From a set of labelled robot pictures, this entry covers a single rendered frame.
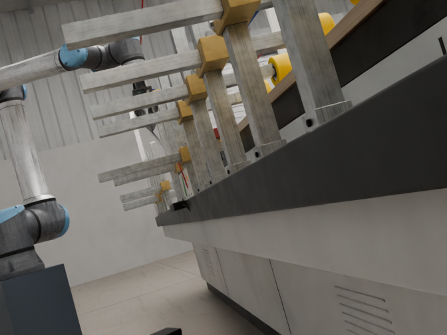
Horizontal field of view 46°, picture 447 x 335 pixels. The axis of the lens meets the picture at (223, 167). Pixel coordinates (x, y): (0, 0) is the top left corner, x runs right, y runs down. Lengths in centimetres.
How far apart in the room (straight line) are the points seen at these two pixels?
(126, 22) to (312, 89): 33
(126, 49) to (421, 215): 160
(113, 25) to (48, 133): 889
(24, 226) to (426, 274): 185
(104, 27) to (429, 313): 70
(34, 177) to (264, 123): 162
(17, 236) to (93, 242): 729
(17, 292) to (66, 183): 747
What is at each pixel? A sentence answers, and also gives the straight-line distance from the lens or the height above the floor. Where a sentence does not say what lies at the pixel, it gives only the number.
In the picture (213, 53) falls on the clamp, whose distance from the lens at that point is 102.
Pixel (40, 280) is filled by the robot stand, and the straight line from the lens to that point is 214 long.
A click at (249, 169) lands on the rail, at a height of 69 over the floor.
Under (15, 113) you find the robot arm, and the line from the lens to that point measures 239.
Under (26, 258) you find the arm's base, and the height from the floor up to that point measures 66.
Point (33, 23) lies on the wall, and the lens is 1027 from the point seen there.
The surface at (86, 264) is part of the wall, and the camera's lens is 945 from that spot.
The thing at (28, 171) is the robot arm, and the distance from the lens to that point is 233.
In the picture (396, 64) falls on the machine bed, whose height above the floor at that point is 78.
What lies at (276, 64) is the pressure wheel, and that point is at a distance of 133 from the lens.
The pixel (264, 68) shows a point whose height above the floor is 95.
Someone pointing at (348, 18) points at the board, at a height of 89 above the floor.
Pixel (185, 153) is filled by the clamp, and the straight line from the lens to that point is 173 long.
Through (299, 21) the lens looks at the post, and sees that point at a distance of 60.
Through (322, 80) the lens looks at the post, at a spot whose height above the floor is 75.
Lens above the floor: 65
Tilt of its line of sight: 4 degrees up
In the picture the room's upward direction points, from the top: 16 degrees counter-clockwise
